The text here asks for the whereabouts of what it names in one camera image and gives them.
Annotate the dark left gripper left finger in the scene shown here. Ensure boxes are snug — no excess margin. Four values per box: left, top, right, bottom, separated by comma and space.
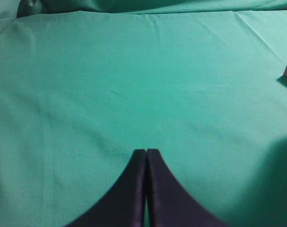
67, 149, 146, 227

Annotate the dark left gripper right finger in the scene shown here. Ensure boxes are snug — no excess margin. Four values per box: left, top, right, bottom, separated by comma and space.
146, 149, 228, 227

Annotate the green cloth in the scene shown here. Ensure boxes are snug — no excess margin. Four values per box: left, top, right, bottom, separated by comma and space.
0, 0, 287, 227

